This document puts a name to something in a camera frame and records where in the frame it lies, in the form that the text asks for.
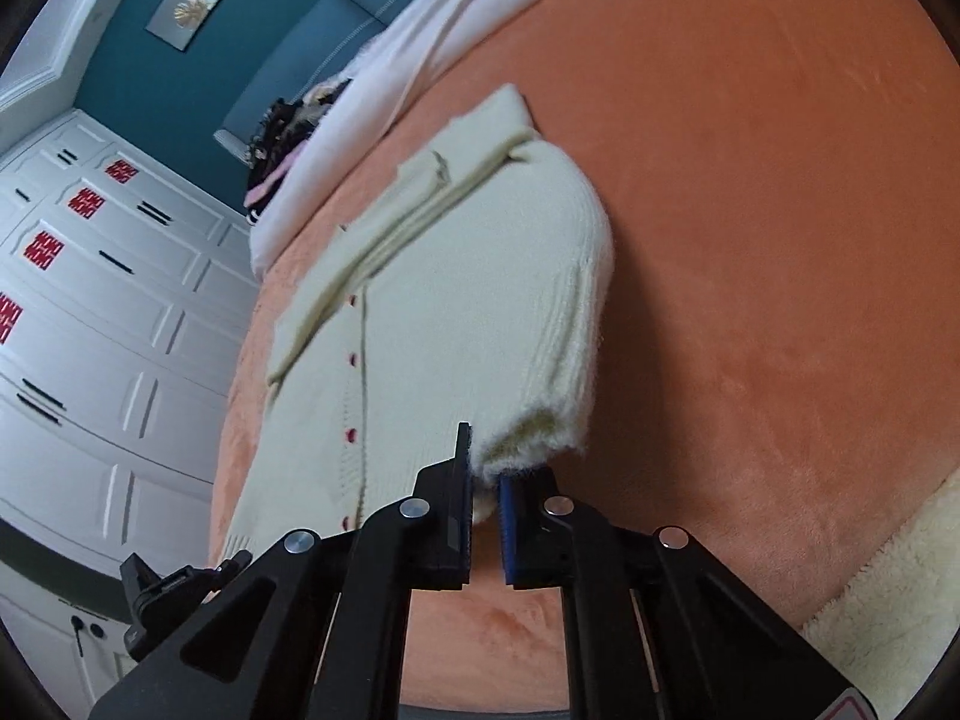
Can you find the blue upholstered headboard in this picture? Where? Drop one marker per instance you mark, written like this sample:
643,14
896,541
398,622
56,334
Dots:
360,15

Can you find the white low cabinet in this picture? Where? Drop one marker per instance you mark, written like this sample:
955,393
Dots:
45,645

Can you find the white pink duvet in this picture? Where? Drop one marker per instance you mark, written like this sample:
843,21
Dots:
420,37

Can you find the white panelled wardrobe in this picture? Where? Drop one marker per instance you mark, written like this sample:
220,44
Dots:
112,360

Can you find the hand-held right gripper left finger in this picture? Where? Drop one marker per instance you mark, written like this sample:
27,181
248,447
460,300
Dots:
451,532

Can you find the red paper decoration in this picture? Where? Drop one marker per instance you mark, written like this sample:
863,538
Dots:
85,202
120,170
43,250
7,319

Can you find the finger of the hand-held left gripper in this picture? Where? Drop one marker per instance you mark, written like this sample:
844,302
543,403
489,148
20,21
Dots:
180,585

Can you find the white fluffy blanket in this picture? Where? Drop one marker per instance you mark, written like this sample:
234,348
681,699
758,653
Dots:
885,600

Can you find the cream knitted cardigan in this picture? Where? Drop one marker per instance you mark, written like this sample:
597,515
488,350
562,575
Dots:
450,277

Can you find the orange plush blanket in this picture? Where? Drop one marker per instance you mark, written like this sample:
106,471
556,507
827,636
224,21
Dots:
750,240

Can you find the pile of dark clothes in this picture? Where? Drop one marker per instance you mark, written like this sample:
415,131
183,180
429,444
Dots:
281,127

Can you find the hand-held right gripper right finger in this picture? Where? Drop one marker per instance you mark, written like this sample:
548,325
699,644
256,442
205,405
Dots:
511,540

